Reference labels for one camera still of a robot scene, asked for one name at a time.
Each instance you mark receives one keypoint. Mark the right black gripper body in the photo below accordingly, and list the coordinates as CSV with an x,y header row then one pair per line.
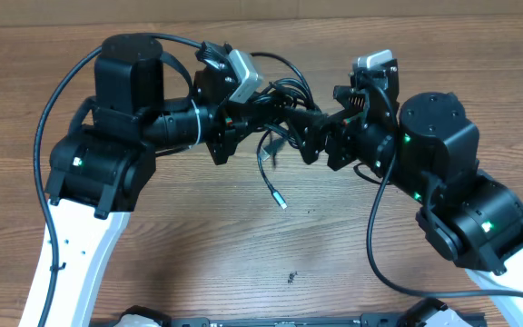
x,y
342,144

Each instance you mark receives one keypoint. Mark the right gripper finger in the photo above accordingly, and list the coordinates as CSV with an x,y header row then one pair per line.
x,y
310,129
352,100

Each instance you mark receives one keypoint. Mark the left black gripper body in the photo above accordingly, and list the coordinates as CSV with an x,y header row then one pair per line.
x,y
220,122

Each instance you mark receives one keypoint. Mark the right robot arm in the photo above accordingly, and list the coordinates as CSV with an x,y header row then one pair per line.
x,y
427,147

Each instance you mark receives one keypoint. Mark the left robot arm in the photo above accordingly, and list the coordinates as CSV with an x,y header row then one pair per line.
x,y
146,105

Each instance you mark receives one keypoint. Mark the small black debris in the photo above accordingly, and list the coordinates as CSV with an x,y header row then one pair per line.
x,y
291,277

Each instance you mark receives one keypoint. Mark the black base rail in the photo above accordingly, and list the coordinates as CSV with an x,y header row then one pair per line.
x,y
427,312

